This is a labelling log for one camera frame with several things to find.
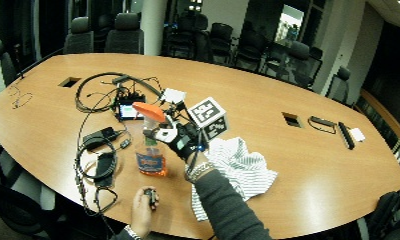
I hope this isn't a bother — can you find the white round pillar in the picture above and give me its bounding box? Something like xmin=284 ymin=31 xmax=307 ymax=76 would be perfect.
xmin=139 ymin=0 xmax=170 ymax=57

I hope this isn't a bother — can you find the silver braided wrist cable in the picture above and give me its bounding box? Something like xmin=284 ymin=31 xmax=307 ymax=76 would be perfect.
xmin=184 ymin=161 xmax=218 ymax=183

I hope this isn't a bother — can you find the thin black cable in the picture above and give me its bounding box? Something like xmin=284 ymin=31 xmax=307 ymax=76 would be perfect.
xmin=73 ymin=93 xmax=135 ymax=218

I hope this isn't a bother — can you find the thick black looped cable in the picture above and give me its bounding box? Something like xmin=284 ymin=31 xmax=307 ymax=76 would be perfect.
xmin=74 ymin=71 xmax=164 ymax=114

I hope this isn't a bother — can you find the white marker cube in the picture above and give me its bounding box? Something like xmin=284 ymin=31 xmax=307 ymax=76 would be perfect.
xmin=186 ymin=96 xmax=231 ymax=141

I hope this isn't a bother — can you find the silver wristwatch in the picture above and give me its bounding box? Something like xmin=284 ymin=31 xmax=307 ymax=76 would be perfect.
xmin=122 ymin=224 xmax=143 ymax=240

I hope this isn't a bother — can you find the black box with small screen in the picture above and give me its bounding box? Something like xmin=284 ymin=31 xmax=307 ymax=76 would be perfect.
xmin=116 ymin=94 xmax=148 ymax=122

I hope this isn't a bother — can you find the black fabric strap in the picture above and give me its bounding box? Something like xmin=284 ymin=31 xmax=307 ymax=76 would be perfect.
xmin=93 ymin=151 xmax=120 ymax=188

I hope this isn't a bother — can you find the thin wire loop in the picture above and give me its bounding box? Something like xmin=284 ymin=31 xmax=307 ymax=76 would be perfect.
xmin=7 ymin=84 xmax=35 ymax=110

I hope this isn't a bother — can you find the spray bottle with orange trigger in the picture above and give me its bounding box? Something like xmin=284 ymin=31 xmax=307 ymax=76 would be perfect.
xmin=131 ymin=101 xmax=170 ymax=178

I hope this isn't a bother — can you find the rectangular table cable port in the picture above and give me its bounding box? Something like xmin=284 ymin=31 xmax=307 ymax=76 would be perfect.
xmin=57 ymin=76 xmax=83 ymax=89

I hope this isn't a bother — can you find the long black bar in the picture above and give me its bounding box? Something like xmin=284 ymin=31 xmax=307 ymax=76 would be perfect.
xmin=337 ymin=121 xmax=357 ymax=151

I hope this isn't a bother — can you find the black office chair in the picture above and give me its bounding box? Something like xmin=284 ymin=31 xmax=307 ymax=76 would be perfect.
xmin=163 ymin=10 xmax=212 ymax=62
xmin=0 ymin=145 xmax=66 ymax=240
xmin=103 ymin=12 xmax=146 ymax=55
xmin=264 ymin=40 xmax=324 ymax=90
xmin=234 ymin=29 xmax=270 ymax=72
xmin=208 ymin=22 xmax=236 ymax=65
xmin=62 ymin=16 xmax=95 ymax=55
xmin=363 ymin=190 xmax=400 ymax=240
xmin=325 ymin=65 xmax=353 ymax=105

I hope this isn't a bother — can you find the flat black device with cable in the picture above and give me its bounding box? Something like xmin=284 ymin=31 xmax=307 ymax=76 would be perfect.
xmin=307 ymin=115 xmax=339 ymax=136

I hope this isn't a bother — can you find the white square box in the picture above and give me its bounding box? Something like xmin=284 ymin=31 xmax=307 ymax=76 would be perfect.
xmin=159 ymin=87 xmax=188 ymax=105

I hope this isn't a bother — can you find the black power adapter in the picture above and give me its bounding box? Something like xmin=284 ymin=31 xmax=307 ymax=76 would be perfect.
xmin=82 ymin=126 xmax=123 ymax=150

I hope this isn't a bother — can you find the small white box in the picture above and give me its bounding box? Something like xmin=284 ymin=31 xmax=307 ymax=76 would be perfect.
xmin=348 ymin=127 xmax=368 ymax=144

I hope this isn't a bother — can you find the small black clicker device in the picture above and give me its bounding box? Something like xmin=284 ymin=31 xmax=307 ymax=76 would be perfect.
xmin=143 ymin=188 xmax=160 ymax=211

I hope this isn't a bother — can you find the white striped cloth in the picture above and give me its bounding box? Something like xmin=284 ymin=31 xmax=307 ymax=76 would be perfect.
xmin=190 ymin=136 xmax=280 ymax=223

